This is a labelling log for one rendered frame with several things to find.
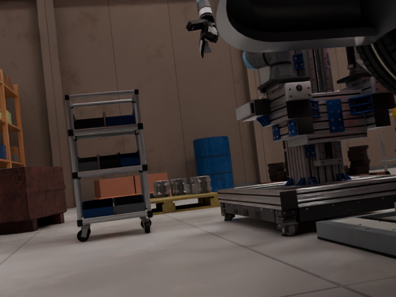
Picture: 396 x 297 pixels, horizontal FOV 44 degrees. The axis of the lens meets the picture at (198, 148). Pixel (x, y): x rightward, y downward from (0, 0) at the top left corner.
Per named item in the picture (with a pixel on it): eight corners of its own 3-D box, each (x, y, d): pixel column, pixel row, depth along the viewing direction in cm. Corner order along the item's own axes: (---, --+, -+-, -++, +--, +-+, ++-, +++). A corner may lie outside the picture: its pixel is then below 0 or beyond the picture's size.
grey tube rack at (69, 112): (76, 243, 324) (61, 94, 329) (80, 237, 365) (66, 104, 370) (157, 232, 334) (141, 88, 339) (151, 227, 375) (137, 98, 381)
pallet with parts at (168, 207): (207, 203, 594) (204, 175, 595) (227, 205, 511) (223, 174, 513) (109, 215, 567) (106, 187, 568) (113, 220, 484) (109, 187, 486)
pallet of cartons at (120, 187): (165, 196, 945) (162, 172, 948) (172, 197, 853) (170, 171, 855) (95, 205, 916) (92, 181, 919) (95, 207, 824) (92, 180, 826)
